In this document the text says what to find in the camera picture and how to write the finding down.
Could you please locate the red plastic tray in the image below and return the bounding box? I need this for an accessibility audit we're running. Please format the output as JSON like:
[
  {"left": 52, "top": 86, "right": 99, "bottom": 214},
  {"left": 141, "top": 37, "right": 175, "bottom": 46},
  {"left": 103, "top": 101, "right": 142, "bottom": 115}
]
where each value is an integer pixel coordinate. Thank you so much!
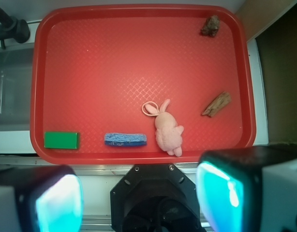
[{"left": 30, "top": 4, "right": 256, "bottom": 164}]

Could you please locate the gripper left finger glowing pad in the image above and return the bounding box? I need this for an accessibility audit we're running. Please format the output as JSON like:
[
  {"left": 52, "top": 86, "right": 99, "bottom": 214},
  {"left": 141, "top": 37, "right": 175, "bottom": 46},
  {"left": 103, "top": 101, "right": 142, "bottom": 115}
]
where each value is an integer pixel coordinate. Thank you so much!
[{"left": 0, "top": 165, "right": 84, "bottom": 232}]

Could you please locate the blue sponge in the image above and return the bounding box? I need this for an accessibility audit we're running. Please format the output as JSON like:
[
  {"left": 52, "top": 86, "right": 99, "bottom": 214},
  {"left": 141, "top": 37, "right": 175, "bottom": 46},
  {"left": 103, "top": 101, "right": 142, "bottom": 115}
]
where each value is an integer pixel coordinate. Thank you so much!
[{"left": 104, "top": 133, "right": 147, "bottom": 147}]

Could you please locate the pink plush bunny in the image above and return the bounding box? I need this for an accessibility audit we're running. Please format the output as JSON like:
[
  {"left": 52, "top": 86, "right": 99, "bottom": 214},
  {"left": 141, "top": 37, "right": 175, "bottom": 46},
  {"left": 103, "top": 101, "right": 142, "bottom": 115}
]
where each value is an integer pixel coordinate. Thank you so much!
[{"left": 141, "top": 99, "right": 184, "bottom": 157}]

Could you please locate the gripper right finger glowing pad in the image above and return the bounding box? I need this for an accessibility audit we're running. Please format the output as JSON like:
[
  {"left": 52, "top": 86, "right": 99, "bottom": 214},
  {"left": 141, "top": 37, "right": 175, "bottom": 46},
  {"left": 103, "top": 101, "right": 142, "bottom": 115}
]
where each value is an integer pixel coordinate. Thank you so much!
[{"left": 196, "top": 144, "right": 297, "bottom": 232}]

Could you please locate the green rectangular block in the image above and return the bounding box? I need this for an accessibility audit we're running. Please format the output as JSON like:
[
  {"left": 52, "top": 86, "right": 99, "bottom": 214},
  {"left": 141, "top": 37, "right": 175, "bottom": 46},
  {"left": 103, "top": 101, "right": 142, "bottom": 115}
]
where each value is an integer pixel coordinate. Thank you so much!
[{"left": 44, "top": 131, "right": 80, "bottom": 149}]

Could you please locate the grey sink faucet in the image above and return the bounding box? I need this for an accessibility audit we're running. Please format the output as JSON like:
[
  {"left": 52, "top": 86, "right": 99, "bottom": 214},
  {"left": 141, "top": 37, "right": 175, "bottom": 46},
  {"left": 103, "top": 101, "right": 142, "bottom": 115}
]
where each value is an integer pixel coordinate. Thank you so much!
[{"left": 0, "top": 8, "right": 30, "bottom": 50}]

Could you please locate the brown rock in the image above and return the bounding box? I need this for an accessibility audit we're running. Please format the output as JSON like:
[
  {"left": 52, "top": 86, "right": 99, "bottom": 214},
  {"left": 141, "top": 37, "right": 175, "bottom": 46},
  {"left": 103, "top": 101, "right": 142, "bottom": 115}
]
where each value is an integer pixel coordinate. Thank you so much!
[{"left": 200, "top": 15, "right": 220, "bottom": 37}]

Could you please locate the brown wood chip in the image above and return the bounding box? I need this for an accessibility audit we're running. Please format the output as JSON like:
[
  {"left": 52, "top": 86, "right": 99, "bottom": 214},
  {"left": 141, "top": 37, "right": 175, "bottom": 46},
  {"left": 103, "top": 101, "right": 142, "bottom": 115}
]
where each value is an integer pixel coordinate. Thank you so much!
[{"left": 201, "top": 92, "right": 232, "bottom": 117}]

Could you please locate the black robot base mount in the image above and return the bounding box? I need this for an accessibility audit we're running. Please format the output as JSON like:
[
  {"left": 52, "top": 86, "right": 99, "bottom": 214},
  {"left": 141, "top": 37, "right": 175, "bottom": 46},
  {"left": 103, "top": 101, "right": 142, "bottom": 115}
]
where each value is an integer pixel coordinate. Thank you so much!
[{"left": 110, "top": 164, "right": 205, "bottom": 232}]

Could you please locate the grey sink basin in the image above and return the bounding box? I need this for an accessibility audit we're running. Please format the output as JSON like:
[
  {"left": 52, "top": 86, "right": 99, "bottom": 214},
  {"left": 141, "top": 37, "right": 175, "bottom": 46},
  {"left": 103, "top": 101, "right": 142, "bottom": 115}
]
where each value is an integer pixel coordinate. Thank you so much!
[{"left": 0, "top": 48, "right": 33, "bottom": 131}]

